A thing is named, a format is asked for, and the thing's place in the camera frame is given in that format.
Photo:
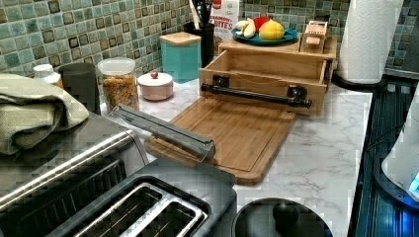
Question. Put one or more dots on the glass jar of cereal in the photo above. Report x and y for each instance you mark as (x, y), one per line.
(119, 82)

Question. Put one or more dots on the yellow lemon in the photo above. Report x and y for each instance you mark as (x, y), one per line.
(271, 30)

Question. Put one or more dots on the folded green towel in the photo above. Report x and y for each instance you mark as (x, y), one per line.
(32, 109)

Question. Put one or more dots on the teal canister with wooden lid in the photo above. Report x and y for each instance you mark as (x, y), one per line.
(181, 56)

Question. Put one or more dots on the wooden drawer with black handle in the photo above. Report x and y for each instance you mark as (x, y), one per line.
(293, 82)

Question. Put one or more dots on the banana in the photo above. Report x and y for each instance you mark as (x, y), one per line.
(246, 28)

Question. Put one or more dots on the small wooden card holder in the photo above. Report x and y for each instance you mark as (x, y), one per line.
(314, 37)

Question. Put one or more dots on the bamboo cutting board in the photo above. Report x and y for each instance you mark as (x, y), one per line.
(246, 138)

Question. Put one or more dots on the black toaster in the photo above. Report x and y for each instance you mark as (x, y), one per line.
(162, 199)

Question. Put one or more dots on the black paper towel base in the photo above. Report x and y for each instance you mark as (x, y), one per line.
(358, 87)

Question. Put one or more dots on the white paper towel roll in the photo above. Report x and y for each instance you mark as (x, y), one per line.
(368, 35)

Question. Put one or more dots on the red pepper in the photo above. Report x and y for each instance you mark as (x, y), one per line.
(260, 21)

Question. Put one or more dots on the dark grey cylinder canister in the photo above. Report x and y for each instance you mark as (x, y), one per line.
(79, 80)

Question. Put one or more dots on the wooden spoon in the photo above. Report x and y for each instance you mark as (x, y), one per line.
(194, 15)

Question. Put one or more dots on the white appliance at right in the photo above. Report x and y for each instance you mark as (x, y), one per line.
(397, 173)

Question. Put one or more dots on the white capped bottle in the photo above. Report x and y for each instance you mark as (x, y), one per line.
(45, 72)

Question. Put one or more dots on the pink lidded bowl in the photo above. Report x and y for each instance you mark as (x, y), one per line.
(155, 86)

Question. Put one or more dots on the black pot lid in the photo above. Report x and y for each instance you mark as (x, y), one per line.
(278, 217)

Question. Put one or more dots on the stainless toaster oven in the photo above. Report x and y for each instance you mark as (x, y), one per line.
(44, 186)

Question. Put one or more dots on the cinnamon bites cereal box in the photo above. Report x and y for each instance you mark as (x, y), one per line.
(224, 16)

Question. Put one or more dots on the wooden drawer cabinet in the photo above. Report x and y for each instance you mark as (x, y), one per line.
(283, 49)

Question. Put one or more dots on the teal plate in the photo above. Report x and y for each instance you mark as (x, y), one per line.
(289, 36)

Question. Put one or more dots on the black utensil holder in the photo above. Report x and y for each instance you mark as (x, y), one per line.
(207, 40)

